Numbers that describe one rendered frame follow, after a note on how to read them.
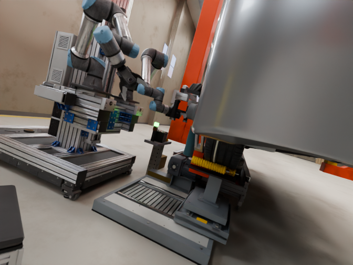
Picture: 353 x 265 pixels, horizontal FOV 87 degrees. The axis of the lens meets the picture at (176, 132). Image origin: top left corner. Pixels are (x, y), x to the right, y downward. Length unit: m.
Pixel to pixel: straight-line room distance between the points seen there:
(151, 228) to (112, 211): 0.29
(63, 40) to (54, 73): 0.30
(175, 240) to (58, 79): 1.62
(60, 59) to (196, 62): 1.26
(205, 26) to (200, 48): 0.23
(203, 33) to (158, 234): 1.83
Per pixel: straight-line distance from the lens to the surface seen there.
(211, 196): 1.49
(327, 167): 4.13
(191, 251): 1.27
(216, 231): 1.35
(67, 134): 1.95
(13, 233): 0.76
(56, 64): 2.05
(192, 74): 2.01
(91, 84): 1.57
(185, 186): 1.97
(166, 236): 1.28
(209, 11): 2.24
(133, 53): 1.08
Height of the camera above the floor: 0.79
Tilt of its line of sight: 5 degrees down
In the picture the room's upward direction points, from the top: 15 degrees clockwise
